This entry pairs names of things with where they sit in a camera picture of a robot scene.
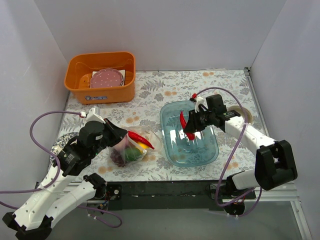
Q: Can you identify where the red chili pepper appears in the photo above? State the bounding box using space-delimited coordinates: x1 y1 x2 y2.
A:
179 111 196 141
128 131 155 150

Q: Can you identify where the dark red grape bunch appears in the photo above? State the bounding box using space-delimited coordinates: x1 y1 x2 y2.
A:
110 149 126 167

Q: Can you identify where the green lime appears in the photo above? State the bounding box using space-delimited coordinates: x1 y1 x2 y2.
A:
124 147 143 162

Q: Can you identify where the clear zip top bag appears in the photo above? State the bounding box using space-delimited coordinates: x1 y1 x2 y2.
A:
109 126 163 167

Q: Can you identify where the yellow lemon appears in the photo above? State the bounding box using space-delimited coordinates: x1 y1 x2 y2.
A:
137 142 149 150

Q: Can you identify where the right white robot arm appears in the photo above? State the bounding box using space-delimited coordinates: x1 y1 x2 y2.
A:
183 94 298 199

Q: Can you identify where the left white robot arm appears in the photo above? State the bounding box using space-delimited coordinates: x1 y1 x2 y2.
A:
2 119 128 240

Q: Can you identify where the beige ceramic bowl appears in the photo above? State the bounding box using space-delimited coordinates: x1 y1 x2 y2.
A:
227 105 253 124

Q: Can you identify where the blue patterned plate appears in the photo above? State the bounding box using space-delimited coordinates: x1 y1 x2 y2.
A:
50 132 79 156

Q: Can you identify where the clear blue plastic tray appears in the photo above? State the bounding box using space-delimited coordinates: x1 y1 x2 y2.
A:
160 100 219 168

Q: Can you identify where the pink dotted plate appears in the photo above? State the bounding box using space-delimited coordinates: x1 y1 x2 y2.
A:
89 68 125 89

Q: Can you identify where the orange plastic basket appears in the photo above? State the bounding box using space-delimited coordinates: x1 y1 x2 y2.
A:
64 51 136 105

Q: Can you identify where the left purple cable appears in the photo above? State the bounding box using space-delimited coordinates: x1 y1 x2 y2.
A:
0 109 123 228

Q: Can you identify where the purple cable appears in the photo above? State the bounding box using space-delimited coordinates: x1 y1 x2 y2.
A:
189 86 263 216
0 109 123 228

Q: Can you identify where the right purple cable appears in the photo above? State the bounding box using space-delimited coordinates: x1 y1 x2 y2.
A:
189 86 263 216

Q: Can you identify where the aluminium frame rail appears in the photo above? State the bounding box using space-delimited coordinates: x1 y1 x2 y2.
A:
21 181 313 240

